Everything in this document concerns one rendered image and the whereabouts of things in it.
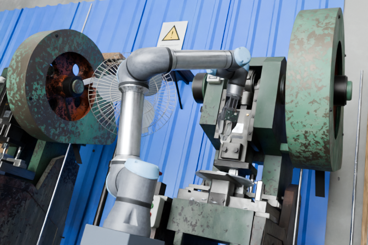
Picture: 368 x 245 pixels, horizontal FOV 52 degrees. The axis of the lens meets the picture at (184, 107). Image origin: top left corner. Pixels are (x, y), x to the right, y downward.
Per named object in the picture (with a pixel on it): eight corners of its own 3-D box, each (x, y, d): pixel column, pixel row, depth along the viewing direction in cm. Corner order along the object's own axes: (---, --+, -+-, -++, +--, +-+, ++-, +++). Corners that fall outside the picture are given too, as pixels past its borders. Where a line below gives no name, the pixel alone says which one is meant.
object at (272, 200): (279, 206, 177) (281, 185, 180) (244, 201, 184) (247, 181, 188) (281, 209, 182) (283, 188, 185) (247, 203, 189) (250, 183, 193)
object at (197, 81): (207, 102, 208) (214, 66, 215) (188, 101, 213) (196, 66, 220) (220, 117, 226) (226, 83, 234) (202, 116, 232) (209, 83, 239)
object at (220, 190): (222, 202, 161) (227, 171, 165) (192, 197, 167) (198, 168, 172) (238, 211, 181) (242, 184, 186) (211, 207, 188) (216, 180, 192)
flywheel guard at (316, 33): (326, 142, 142) (341, -31, 169) (253, 136, 155) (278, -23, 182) (340, 195, 228) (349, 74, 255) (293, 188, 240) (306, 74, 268)
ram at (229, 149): (242, 159, 183) (251, 103, 193) (214, 156, 190) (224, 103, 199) (251, 168, 197) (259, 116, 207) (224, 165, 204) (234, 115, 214)
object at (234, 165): (248, 173, 184) (250, 163, 186) (211, 169, 193) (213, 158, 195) (256, 181, 197) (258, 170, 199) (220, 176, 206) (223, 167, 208)
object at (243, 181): (185, 169, 177) (186, 167, 178) (207, 182, 201) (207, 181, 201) (245, 176, 164) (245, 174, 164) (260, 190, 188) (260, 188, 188)
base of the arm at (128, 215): (129, 233, 107) (137, 198, 110) (92, 225, 115) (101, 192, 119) (159, 239, 119) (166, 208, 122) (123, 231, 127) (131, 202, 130)
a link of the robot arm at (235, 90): (226, 83, 172) (244, 87, 172) (224, 93, 172) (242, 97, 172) (229, 83, 164) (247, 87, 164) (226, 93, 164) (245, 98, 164)
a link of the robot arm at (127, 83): (114, 199, 124) (127, 46, 138) (102, 199, 137) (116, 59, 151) (148, 200, 129) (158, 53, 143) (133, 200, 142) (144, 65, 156)
